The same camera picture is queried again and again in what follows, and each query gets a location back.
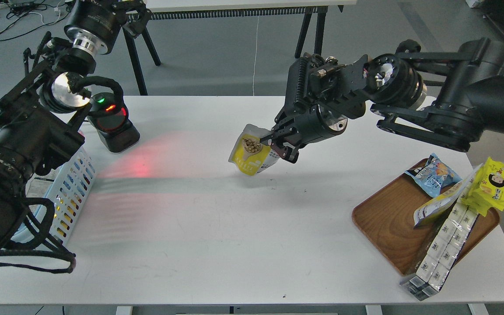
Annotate white hanging cable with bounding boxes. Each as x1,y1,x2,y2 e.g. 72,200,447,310
252,15,260,96

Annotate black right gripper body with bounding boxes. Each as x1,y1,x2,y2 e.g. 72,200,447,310
274,105,348,151

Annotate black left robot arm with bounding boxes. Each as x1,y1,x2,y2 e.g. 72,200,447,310
0,0,152,274

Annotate yellow cartoon snack pack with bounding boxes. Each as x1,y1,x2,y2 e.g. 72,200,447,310
461,157,504,217

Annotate black leg background table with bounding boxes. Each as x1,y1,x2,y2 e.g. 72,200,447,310
121,0,357,97

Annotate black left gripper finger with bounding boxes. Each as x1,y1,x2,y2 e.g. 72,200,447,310
121,0,152,38

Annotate blue snack bag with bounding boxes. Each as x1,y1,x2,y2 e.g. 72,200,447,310
404,153,462,198

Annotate brown wooden tray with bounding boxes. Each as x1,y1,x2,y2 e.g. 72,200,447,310
351,157,501,276

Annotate yellow white snack pouch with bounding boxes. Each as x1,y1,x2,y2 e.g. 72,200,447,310
413,163,483,228
228,124,280,176

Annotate light blue plastic basket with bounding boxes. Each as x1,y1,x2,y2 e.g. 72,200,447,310
25,147,96,245

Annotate black barcode scanner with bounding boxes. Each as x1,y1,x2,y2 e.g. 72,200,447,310
87,92,140,153

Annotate black floor cables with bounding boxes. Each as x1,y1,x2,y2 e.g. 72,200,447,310
0,0,75,44

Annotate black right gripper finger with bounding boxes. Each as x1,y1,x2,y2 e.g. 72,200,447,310
260,129,290,146
270,142,301,164

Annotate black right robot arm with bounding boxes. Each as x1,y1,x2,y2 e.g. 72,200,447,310
260,38,504,163

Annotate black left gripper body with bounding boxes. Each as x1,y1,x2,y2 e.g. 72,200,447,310
64,0,121,55

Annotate silver white cracker box pack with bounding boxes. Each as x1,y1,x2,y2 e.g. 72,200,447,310
400,203,479,301

